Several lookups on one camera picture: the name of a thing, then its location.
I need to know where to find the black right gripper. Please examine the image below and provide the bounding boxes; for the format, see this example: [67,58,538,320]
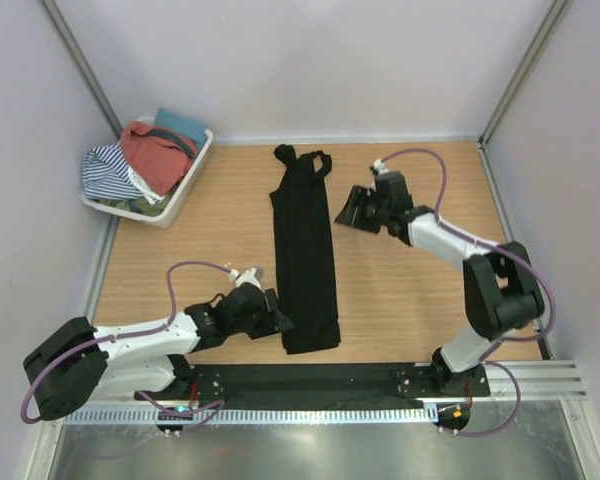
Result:
[334,187,390,236]

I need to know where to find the blue white striped garment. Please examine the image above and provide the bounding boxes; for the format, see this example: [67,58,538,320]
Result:
[81,143,165,205]

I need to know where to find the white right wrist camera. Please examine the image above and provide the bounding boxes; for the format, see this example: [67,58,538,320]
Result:
[370,159,389,177]

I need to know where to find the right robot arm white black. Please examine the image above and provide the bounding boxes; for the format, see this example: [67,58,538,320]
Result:
[335,171,545,396]

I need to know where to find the green camouflage garment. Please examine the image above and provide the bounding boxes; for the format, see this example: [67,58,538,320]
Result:
[95,193,171,217]

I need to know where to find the teal blue garment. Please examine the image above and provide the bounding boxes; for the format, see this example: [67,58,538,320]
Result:
[153,108,208,149]

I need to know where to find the aluminium frame post left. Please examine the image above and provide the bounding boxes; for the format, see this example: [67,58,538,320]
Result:
[37,0,117,122]

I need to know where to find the red tank top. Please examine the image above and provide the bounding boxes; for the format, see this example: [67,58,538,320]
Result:
[120,121,199,195]

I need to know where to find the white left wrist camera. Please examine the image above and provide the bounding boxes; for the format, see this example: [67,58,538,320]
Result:
[228,266,263,289]

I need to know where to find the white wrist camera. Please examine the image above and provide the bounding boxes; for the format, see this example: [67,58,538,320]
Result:
[228,266,263,289]
[370,159,389,177]

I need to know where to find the white plastic laundry basket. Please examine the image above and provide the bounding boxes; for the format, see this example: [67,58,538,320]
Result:
[82,116,214,228]

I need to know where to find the aluminium front rail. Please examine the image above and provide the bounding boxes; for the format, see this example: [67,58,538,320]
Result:
[485,360,587,401]

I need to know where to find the black tank top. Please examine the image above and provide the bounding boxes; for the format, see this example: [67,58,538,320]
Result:
[270,144,341,355]

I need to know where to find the white slotted cable duct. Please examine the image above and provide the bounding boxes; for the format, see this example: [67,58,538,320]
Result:
[64,404,438,427]

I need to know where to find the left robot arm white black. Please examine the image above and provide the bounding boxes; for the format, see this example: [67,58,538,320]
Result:
[21,283,294,423]

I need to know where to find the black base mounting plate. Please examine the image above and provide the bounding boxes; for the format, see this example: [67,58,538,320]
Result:
[150,362,490,404]

